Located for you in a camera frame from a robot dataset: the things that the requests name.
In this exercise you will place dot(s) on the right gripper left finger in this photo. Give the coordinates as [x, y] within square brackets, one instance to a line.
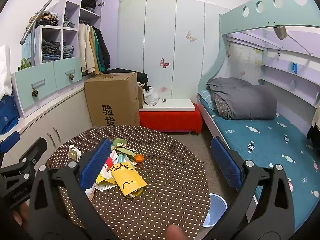
[49, 217]

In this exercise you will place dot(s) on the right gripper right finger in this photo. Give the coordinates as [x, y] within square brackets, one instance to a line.
[263, 206]

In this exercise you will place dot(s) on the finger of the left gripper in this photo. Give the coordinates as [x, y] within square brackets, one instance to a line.
[8, 143]
[27, 154]

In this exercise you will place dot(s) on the white green medicine box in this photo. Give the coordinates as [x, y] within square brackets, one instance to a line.
[74, 153]

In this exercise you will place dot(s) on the yellow paper card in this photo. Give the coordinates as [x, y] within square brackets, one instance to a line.
[128, 179]

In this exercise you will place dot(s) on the green paper scraps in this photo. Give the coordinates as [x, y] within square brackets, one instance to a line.
[122, 146]

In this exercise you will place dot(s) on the light blue trash bin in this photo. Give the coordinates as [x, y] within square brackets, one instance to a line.
[218, 206]

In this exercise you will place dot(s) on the person's left hand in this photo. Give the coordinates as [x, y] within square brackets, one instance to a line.
[21, 216]

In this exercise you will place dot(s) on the person's right hand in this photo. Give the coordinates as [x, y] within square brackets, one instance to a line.
[175, 233]

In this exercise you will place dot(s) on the blue bag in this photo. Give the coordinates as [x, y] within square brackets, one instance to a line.
[9, 115]

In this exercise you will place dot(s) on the teal drawer cabinet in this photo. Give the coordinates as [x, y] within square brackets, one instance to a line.
[38, 85]

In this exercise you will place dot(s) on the teal patterned mattress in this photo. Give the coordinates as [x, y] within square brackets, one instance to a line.
[271, 142]

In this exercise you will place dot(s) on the large cardboard box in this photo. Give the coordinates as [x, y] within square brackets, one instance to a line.
[112, 99]

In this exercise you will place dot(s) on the brown polka dot tablecloth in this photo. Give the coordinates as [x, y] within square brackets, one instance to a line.
[176, 192]

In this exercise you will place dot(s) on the white cube shelf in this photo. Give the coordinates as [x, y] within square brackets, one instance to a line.
[52, 33]

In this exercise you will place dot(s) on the hanging clothes row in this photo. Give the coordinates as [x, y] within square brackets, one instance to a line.
[94, 55]

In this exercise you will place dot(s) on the grey folded duvet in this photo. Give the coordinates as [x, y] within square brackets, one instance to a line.
[237, 99]

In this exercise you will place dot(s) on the white plastic bag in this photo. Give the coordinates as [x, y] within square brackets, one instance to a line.
[151, 97]

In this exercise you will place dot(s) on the red storage bench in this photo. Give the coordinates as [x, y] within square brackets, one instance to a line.
[173, 121]

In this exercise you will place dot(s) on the pink butterfly wall sticker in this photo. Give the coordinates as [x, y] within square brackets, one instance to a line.
[163, 64]

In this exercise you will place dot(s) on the teal bunk bed frame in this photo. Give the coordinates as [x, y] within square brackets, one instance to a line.
[258, 14]

